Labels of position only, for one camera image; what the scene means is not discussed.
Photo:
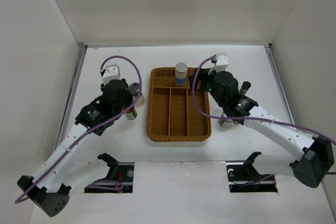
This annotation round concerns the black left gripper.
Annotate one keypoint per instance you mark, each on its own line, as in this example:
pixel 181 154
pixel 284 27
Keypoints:
pixel 128 101

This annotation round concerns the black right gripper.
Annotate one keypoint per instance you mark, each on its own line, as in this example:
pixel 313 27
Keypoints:
pixel 201 74

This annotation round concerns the white bead jar silver lid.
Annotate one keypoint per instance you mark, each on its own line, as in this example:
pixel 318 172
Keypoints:
pixel 180 74

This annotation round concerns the red sauce bottle yellow cap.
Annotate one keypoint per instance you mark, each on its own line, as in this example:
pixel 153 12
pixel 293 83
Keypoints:
pixel 131 114

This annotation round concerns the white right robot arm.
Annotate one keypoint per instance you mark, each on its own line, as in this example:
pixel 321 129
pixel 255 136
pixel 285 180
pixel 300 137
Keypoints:
pixel 311 151

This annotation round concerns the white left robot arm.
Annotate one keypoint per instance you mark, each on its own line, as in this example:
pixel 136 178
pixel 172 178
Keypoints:
pixel 51 186

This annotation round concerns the clear jar grey lid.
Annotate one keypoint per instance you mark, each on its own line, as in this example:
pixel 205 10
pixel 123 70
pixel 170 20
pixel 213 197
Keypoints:
pixel 134 89

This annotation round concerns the slim dark pepper bottle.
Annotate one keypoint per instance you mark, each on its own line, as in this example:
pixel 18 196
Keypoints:
pixel 246 85

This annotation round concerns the brown wicker divided tray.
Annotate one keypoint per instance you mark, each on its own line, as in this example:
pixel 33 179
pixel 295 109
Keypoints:
pixel 172 115

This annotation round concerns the brown spice jar red label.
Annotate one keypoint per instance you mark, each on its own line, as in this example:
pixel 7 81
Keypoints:
pixel 223 122

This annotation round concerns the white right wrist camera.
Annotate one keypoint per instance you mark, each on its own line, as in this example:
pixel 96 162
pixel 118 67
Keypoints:
pixel 220 62

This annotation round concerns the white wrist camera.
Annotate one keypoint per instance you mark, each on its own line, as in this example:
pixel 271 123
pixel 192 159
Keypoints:
pixel 220 62
pixel 110 72

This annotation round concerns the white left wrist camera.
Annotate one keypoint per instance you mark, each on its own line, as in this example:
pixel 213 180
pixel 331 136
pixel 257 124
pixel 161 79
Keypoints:
pixel 110 72

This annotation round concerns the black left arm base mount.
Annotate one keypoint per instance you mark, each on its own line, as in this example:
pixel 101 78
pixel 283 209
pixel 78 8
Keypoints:
pixel 118 179

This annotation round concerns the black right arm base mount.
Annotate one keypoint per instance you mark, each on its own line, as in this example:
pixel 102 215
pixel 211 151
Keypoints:
pixel 244 178

